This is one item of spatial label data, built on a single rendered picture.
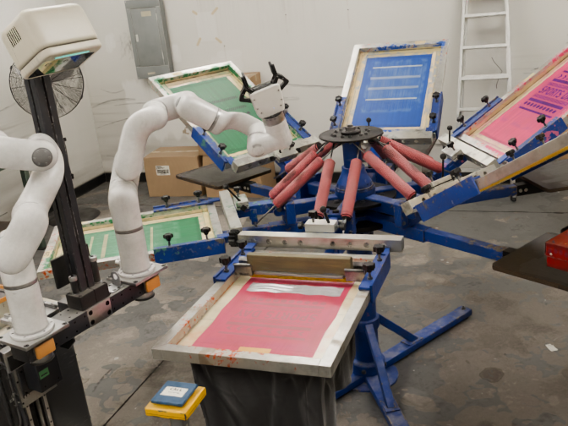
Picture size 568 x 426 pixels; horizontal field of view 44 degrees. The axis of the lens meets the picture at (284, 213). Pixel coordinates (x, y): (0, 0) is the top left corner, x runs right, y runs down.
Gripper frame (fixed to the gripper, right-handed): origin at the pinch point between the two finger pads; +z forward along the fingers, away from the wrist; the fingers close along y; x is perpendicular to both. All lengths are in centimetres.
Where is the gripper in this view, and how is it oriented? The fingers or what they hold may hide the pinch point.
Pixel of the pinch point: (257, 71)
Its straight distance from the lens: 222.0
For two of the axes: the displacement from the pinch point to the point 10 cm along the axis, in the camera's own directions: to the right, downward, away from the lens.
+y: -9.2, 3.8, -0.5
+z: -2.8, -7.5, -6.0
